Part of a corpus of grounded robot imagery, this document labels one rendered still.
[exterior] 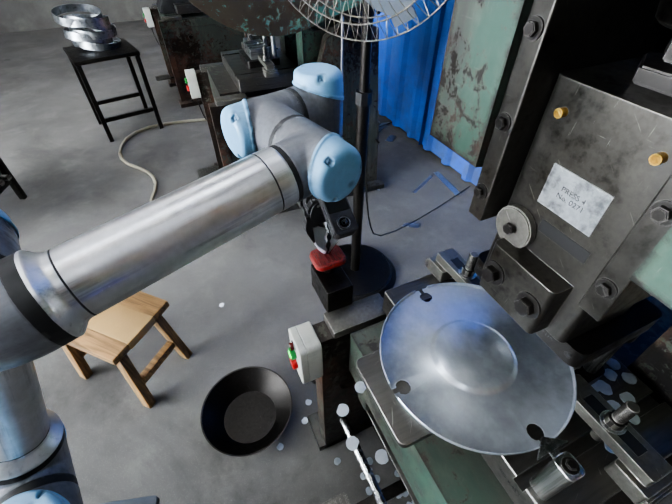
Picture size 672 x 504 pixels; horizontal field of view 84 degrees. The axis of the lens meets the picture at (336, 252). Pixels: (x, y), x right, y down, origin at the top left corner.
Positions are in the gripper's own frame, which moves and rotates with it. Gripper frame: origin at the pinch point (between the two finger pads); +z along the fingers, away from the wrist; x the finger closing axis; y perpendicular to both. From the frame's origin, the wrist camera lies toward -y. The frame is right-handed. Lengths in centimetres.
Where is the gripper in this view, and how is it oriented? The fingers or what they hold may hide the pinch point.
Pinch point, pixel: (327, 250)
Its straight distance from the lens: 78.0
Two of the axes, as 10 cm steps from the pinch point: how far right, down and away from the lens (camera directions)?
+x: -9.1, 2.9, -3.0
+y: -4.2, -6.3, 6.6
